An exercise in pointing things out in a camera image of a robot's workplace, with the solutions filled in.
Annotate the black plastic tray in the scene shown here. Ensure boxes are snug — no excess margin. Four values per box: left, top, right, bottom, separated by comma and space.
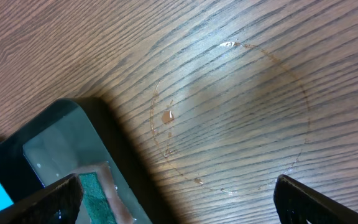
0, 98, 178, 223

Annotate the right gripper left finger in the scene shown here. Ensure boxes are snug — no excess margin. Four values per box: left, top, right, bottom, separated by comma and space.
0, 174, 83, 224

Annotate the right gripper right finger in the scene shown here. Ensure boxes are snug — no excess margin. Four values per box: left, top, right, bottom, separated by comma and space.
273, 175, 358, 224

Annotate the green scrubbing sponge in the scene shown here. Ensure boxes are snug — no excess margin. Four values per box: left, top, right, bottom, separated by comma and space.
73, 162, 135, 224

